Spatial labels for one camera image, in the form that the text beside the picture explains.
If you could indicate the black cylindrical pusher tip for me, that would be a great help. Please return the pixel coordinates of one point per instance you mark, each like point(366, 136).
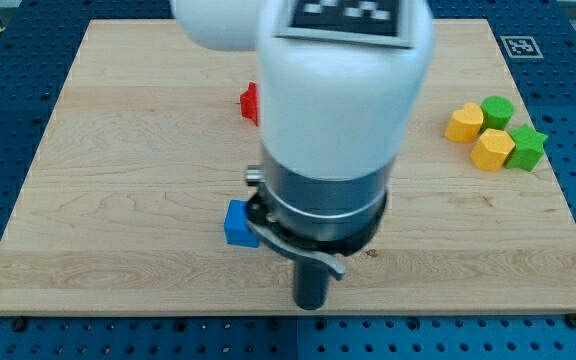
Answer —
point(311, 280)

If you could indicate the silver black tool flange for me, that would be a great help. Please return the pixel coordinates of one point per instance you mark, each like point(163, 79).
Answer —
point(311, 220)

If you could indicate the fiducial marker on arm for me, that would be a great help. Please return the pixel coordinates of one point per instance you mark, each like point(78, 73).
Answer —
point(367, 22)

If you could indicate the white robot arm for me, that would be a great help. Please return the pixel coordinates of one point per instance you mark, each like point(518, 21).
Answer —
point(337, 82)

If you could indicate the blue cube block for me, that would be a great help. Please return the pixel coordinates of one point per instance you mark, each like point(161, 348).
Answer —
point(235, 226)

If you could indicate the red star block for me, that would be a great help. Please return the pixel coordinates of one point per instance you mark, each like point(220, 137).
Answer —
point(249, 103)

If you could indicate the yellow heart block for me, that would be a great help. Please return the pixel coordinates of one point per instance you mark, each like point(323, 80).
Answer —
point(465, 123)

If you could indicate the yellow hexagon block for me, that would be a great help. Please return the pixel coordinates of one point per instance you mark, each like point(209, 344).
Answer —
point(492, 150)

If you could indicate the wooden board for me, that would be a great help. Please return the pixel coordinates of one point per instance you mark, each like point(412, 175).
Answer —
point(121, 213)

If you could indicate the green cylinder block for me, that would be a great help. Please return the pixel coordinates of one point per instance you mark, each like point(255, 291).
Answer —
point(497, 112)

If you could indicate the green star block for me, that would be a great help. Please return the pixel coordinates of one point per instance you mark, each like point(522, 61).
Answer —
point(528, 150)

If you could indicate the fiducial marker on table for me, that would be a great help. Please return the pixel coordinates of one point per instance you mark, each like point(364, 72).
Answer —
point(521, 47)

